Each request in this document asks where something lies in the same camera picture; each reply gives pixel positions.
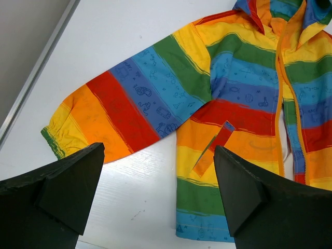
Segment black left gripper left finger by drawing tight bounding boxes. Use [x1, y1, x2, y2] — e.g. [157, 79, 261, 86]
[1, 143, 105, 248]

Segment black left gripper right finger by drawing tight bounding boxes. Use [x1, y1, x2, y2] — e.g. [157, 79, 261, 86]
[214, 146, 331, 248]

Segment rainbow striped hooded jacket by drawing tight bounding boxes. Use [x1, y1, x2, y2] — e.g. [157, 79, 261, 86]
[41, 1, 331, 242]

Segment aluminium table edge rail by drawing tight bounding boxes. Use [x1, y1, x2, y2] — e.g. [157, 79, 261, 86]
[1, 1, 79, 144]

